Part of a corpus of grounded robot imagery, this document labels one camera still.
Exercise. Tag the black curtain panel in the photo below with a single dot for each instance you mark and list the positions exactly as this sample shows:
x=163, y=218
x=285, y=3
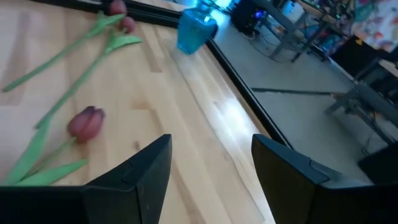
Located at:
x=354, y=57

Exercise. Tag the red tulip with long stem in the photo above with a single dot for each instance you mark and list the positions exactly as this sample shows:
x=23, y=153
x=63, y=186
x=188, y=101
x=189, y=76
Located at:
x=87, y=124

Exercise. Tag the blue glass vase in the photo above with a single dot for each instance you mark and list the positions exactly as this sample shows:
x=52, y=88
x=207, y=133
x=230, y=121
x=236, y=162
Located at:
x=194, y=34

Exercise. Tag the floral print cloth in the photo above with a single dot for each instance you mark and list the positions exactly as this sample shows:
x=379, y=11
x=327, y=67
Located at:
x=377, y=21

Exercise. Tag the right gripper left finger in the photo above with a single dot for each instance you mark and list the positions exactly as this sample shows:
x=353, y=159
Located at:
x=124, y=199

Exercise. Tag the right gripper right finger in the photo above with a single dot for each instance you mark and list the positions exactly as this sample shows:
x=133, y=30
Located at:
x=311, y=202

